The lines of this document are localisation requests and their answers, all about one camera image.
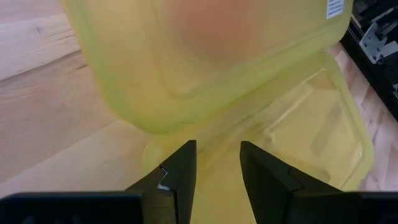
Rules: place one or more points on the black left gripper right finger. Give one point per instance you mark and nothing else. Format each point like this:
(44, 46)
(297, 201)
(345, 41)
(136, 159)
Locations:
(267, 193)

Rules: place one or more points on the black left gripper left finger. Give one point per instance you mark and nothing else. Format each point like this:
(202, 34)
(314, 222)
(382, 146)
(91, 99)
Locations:
(180, 186)

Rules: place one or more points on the yellow plastic container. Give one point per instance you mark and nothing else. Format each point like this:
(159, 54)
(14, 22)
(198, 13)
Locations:
(155, 62)

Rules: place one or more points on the silver metal bracket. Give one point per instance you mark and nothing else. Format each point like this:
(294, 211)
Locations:
(371, 43)

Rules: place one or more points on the black aluminium table frame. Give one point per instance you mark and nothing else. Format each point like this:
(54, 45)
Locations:
(373, 81)

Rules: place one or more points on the yellow translucent supply box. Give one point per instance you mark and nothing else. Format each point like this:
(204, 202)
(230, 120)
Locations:
(311, 130)

